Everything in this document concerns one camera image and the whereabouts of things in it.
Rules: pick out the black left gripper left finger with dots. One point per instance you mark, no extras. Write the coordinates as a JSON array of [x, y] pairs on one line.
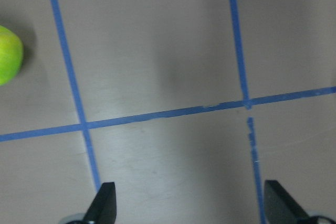
[[103, 208]]

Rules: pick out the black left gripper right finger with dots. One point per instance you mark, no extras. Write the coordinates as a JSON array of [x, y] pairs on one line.
[[280, 207]]

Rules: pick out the green apple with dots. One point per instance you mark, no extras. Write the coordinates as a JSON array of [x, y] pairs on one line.
[[12, 52]]

